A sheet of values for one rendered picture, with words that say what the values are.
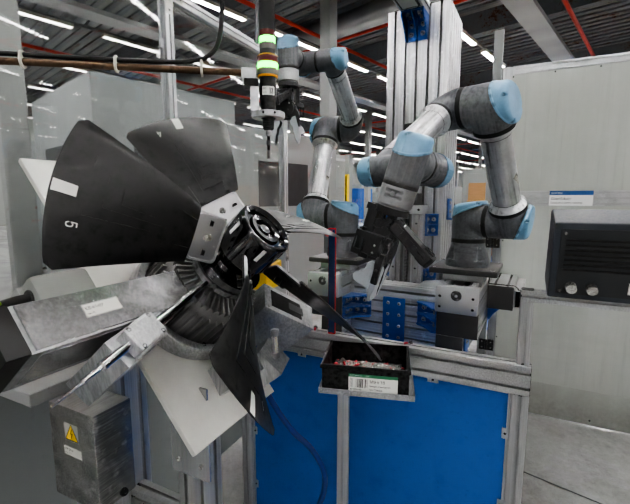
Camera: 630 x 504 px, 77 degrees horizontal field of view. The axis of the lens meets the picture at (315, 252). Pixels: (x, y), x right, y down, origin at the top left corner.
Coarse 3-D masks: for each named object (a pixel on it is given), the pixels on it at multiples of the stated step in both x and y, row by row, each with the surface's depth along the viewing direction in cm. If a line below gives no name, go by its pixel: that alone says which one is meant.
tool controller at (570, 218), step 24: (552, 216) 95; (576, 216) 91; (600, 216) 89; (624, 216) 87; (552, 240) 91; (576, 240) 88; (600, 240) 86; (624, 240) 84; (552, 264) 93; (576, 264) 90; (600, 264) 88; (624, 264) 86; (552, 288) 94; (576, 288) 90; (600, 288) 90; (624, 288) 88
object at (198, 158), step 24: (168, 120) 88; (192, 120) 91; (216, 120) 94; (144, 144) 84; (168, 144) 86; (192, 144) 87; (216, 144) 89; (168, 168) 84; (192, 168) 84; (216, 168) 85; (192, 192) 83; (216, 192) 83
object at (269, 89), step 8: (264, 80) 82; (272, 80) 83; (264, 88) 83; (272, 88) 83; (264, 96) 83; (272, 96) 83; (264, 104) 83; (272, 104) 84; (264, 120) 84; (272, 120) 84; (264, 128) 85; (272, 128) 85
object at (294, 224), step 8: (280, 216) 109; (296, 216) 113; (288, 224) 98; (296, 224) 100; (304, 224) 103; (312, 224) 107; (288, 232) 90; (296, 232) 91; (304, 232) 94; (312, 232) 96; (320, 232) 100; (328, 232) 104
